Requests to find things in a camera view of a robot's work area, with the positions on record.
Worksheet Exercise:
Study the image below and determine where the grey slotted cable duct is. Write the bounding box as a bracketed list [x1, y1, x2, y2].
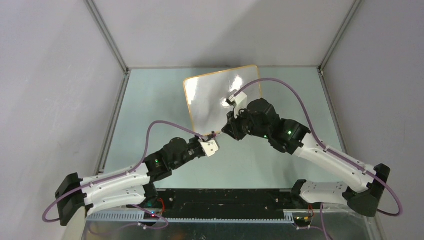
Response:
[86, 211, 296, 224]

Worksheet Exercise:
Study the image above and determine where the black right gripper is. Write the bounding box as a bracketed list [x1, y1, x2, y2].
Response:
[222, 105, 270, 142]

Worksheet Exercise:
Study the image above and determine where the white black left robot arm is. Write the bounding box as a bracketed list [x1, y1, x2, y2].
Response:
[55, 136, 219, 226]

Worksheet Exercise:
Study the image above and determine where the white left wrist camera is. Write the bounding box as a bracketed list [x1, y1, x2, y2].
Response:
[199, 138, 220, 158]

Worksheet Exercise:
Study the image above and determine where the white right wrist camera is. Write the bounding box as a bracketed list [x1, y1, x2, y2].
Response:
[226, 90, 248, 119]

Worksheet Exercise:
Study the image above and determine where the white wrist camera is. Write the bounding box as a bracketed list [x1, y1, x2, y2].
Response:
[226, 90, 248, 119]
[199, 138, 220, 158]

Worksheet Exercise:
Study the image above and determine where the yellow framed whiteboard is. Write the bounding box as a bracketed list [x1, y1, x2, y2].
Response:
[182, 65, 260, 134]

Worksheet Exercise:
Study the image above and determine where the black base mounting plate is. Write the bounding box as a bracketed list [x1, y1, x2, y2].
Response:
[140, 188, 320, 220]

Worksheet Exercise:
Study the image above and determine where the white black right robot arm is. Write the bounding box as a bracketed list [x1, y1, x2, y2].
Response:
[221, 96, 391, 218]

